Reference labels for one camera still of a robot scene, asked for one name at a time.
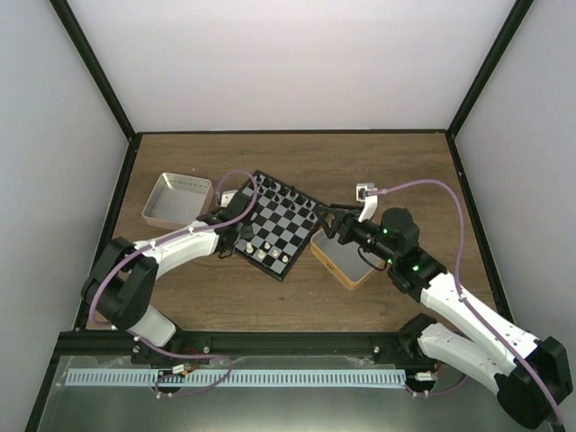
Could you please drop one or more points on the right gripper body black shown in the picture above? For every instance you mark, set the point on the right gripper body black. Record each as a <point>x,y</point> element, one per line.
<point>348,236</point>

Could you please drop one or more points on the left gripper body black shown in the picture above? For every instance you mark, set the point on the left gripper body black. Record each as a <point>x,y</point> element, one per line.
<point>238,231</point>

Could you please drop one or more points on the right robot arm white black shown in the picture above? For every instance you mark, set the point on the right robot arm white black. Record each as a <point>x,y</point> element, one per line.
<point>530,377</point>

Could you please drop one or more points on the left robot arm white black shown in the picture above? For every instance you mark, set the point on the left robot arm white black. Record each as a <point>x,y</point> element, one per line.
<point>120,285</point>

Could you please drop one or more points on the black white chess board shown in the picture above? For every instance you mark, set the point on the black white chess board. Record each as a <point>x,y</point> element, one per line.
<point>282,216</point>

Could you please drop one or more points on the yellow metal tin box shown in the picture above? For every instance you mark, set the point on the yellow metal tin box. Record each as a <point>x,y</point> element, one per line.
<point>343,261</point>

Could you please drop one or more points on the pink metal tin tray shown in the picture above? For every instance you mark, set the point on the pink metal tin tray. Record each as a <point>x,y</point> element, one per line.
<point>176,200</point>

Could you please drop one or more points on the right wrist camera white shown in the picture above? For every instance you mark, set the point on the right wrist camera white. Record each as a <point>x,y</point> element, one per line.
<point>365,195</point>

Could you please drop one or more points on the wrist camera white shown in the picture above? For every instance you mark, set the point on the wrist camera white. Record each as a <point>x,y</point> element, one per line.
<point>224,198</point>
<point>365,195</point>

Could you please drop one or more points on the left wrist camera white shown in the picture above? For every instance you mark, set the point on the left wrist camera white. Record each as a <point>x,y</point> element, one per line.
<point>224,198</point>

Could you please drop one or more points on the black enclosure frame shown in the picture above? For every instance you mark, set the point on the black enclosure frame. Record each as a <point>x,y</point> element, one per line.
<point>65,14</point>

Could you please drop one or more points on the light blue slotted cable duct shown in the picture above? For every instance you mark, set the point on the light blue slotted cable duct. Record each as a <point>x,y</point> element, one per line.
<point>377,378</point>

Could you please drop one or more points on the black mounting rail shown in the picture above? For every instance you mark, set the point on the black mounting rail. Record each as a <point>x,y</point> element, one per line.
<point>384,348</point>

